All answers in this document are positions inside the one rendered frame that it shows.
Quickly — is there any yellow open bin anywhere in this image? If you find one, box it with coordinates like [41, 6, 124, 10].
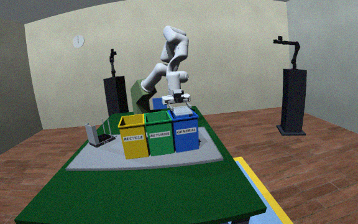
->
[118, 114, 149, 159]

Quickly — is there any blue bin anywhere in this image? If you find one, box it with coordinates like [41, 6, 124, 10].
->
[168, 110, 199, 152]

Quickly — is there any green bin with label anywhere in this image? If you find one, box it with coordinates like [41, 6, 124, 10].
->
[144, 111, 174, 156]

